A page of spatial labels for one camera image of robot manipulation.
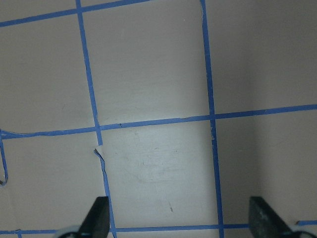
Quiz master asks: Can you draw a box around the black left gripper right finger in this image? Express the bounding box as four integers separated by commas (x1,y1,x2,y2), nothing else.
248,196,296,238

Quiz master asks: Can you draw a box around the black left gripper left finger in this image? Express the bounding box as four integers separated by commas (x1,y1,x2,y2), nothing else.
78,196,110,238

